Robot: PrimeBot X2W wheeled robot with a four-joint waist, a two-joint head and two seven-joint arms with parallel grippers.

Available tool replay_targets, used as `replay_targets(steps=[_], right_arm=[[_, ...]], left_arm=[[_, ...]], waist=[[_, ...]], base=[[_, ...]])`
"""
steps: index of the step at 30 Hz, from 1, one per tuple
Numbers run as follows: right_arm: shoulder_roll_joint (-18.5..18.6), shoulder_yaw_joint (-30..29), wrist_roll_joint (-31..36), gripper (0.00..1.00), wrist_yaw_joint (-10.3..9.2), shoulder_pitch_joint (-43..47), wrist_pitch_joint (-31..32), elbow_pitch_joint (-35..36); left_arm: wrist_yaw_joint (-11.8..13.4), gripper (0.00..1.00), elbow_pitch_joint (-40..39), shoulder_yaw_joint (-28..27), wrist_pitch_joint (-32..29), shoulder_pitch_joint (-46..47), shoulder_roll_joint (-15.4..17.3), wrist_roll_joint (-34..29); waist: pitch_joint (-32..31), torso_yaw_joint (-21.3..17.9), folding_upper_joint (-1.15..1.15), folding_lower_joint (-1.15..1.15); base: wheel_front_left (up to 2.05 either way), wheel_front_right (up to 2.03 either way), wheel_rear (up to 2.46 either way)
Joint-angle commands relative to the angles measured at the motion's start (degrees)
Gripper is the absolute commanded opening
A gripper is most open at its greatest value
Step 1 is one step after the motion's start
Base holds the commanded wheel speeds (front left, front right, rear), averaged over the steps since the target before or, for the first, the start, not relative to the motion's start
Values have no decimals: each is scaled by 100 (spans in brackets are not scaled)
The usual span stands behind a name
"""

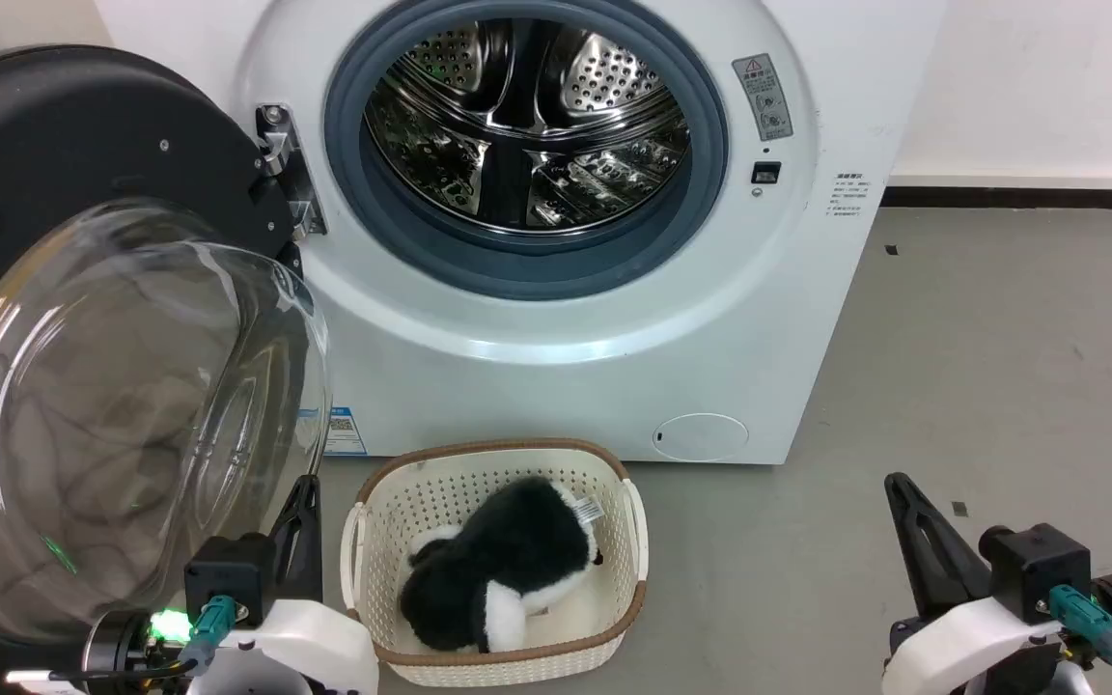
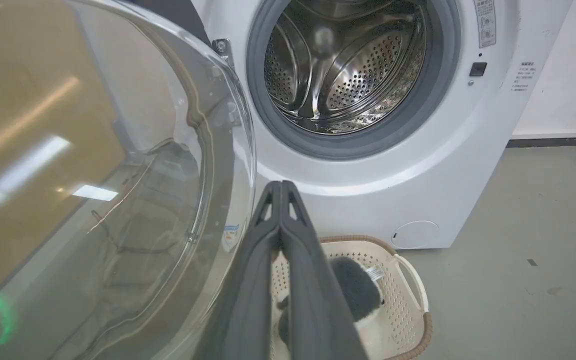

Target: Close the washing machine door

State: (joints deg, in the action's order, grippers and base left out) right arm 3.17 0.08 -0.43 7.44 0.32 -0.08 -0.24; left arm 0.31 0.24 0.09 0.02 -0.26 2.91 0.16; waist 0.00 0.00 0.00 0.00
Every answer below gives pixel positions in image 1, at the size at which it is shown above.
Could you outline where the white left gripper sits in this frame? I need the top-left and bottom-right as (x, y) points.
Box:
(184, 475), (380, 695)

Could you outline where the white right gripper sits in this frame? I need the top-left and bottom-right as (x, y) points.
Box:
(881, 472), (1065, 695)

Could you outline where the black round glass washer door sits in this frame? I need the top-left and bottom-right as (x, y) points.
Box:
(0, 43), (333, 695)

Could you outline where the white front-load washing machine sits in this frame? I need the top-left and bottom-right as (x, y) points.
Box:
(93, 0), (948, 466)

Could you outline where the metal door hinge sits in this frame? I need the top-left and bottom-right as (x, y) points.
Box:
(255, 103), (328, 240)

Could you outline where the blue white energy label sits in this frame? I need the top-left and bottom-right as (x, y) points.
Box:
(297, 405), (368, 458)

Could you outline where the black white plush toy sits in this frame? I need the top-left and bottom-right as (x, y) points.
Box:
(400, 475), (605, 655)

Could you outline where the round filter cover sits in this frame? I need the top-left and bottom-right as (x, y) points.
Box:
(653, 413), (750, 462)

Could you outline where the cream plastic laundry basket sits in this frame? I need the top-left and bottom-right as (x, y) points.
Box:
(340, 438), (651, 688)

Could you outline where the black baseboard strip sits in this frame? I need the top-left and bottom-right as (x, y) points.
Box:
(879, 185), (1112, 211)

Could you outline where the grey warning sticker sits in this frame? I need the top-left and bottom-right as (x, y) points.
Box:
(732, 53), (795, 143)

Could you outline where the stainless steel washer drum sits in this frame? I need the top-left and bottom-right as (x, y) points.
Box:
(363, 17), (692, 235)

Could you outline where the teal-plug left gripper cable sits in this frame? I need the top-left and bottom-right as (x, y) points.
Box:
(49, 595), (239, 682)

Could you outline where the teal-plug gripper cable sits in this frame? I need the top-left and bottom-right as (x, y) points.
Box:
(1047, 583), (1112, 695)
(49, 595), (239, 682)

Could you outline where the teal-plug right gripper cable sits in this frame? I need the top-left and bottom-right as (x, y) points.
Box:
(1047, 583), (1112, 695)

